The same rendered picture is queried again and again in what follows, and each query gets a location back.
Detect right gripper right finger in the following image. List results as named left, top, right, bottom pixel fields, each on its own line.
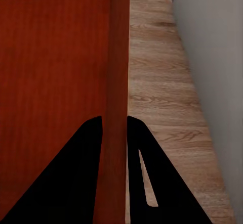
left=127, top=116, right=213, bottom=224

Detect storage box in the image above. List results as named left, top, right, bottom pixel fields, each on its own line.
left=0, top=0, right=130, bottom=224

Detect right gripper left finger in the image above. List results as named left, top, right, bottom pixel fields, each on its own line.
left=0, top=116, right=103, bottom=224

